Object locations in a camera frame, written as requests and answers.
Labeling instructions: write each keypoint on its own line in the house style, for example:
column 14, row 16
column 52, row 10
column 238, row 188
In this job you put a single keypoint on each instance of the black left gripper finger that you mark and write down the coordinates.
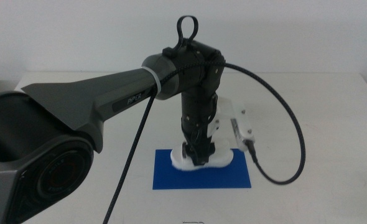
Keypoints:
column 207, row 152
column 192, row 155

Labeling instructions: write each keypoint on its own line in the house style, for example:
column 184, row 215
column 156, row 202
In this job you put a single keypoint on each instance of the white shoe with red stripe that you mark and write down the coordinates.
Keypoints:
column 222, row 157

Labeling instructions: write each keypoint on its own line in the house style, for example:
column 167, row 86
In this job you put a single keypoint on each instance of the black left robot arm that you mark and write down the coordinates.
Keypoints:
column 77, row 99

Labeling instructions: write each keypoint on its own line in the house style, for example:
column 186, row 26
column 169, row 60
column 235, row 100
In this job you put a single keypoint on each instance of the blue rectangular mat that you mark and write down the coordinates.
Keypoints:
column 202, row 179

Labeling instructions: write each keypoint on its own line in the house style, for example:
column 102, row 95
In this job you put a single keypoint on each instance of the white zip tie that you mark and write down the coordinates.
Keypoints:
column 155, row 81

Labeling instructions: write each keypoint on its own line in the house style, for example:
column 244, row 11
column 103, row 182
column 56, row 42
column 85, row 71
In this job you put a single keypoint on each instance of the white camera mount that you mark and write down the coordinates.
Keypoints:
column 233, row 109

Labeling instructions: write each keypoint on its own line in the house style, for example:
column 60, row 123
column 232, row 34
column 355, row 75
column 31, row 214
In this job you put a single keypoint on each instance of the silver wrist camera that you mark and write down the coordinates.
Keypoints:
column 242, row 133

